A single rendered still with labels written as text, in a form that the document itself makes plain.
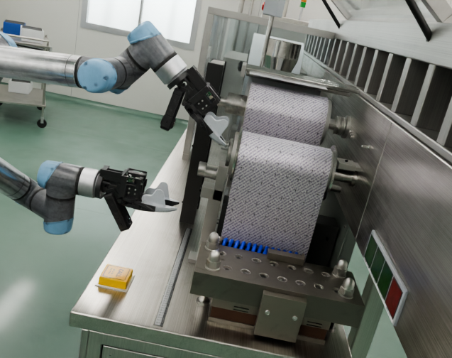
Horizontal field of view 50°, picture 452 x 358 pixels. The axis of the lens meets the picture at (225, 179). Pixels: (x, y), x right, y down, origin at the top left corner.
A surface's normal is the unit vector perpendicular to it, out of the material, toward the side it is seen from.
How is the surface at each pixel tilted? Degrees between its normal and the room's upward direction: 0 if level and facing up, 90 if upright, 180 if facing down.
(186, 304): 0
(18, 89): 90
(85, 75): 90
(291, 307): 90
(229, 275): 0
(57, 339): 0
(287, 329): 90
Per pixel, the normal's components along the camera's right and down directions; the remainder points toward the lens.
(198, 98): -0.06, 0.32
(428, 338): -0.98, -0.21
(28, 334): 0.19, -0.93
